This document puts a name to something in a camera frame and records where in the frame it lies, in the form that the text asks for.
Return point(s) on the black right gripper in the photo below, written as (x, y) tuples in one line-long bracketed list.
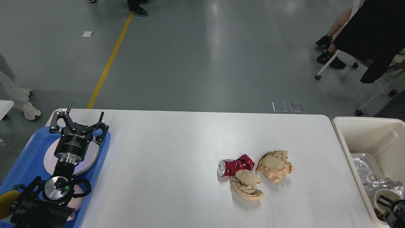
[(395, 215)]

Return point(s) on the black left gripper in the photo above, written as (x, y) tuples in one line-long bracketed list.
[(72, 148)]

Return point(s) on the white paper cup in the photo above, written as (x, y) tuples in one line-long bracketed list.
[(389, 194)]

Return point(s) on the pink plate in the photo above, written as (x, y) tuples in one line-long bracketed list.
[(91, 155)]

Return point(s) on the foil wrapper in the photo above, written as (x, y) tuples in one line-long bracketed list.
[(373, 187), (365, 165)]

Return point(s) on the pink mug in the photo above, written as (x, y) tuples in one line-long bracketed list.
[(75, 203)]

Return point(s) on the brown paper ball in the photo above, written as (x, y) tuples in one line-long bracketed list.
[(275, 165)]

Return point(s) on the tan napkin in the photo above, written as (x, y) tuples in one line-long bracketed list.
[(244, 183)]

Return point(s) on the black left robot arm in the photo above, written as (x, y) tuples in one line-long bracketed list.
[(44, 203)]

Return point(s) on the blue plastic tray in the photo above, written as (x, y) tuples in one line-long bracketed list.
[(30, 164)]

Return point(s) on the beige plastic bin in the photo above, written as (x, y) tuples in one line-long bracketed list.
[(384, 138)]

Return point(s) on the white side table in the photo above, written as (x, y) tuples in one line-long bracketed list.
[(5, 106)]

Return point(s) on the person in grey trousers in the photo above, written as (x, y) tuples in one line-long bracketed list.
[(12, 91)]

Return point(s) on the teal and yellow mug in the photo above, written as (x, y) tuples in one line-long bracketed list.
[(7, 199)]

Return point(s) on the crushed red soda can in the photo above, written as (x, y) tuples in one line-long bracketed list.
[(229, 167)]

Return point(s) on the person with black sneakers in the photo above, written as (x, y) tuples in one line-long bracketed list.
[(325, 42)]

